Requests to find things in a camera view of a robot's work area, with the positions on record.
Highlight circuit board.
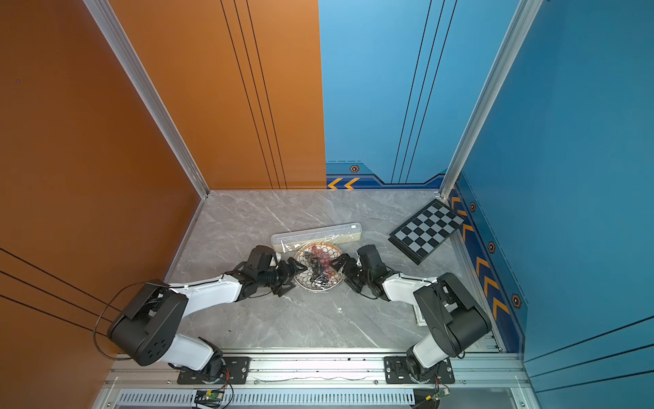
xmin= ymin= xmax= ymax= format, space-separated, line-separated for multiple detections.
xmin=411 ymin=385 xmax=451 ymax=409
xmin=193 ymin=390 xmax=225 ymax=409

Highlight black white chessboard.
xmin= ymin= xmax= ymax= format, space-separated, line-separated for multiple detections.
xmin=388 ymin=199 xmax=464 ymax=265

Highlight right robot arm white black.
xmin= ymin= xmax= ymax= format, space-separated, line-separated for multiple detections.
xmin=330 ymin=245 xmax=492 ymax=383

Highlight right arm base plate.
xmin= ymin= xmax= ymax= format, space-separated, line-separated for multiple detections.
xmin=383 ymin=355 xmax=456 ymax=385

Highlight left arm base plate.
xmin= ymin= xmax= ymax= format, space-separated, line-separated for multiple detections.
xmin=177 ymin=356 xmax=251 ymax=385

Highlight patterned plate orange rim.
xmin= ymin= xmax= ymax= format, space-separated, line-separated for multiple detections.
xmin=294 ymin=242 xmax=344 ymax=292

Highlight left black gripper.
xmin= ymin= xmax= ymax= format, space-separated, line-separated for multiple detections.
xmin=258 ymin=256 xmax=310 ymax=296

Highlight white plastic wrap dispenser box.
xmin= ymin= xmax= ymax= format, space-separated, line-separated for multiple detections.
xmin=271 ymin=223 xmax=363 ymax=253

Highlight left circuit board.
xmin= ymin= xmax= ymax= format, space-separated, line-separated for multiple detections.
xmin=193 ymin=390 xmax=225 ymax=409

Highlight left aluminium corner post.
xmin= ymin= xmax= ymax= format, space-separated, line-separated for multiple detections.
xmin=83 ymin=0 xmax=211 ymax=199

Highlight aluminium front rail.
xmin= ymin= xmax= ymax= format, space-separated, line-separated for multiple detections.
xmin=102 ymin=349 xmax=531 ymax=390

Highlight clear plastic wrap sheet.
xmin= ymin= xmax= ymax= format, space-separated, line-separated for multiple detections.
xmin=271 ymin=232 xmax=360 ymax=292

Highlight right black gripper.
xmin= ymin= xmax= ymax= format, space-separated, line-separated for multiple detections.
xmin=328 ymin=253 xmax=373 ymax=292

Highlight right aluminium corner post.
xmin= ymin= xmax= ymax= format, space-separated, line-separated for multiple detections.
xmin=439 ymin=0 xmax=543 ymax=203

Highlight aluminium corner post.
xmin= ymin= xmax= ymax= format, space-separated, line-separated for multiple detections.
xmin=83 ymin=0 xmax=211 ymax=199
xmin=439 ymin=0 xmax=543 ymax=203

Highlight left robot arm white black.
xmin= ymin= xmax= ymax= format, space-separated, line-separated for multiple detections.
xmin=107 ymin=245 xmax=308 ymax=383

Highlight black grape bunch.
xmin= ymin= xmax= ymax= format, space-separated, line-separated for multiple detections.
xmin=300 ymin=259 xmax=331 ymax=291

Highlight right circuit board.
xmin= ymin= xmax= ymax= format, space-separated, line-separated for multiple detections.
xmin=411 ymin=385 xmax=451 ymax=409

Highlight red grape bunch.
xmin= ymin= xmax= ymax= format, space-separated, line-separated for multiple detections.
xmin=307 ymin=243 xmax=342 ymax=268

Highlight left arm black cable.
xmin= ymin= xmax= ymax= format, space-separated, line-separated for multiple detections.
xmin=91 ymin=280 xmax=154 ymax=361

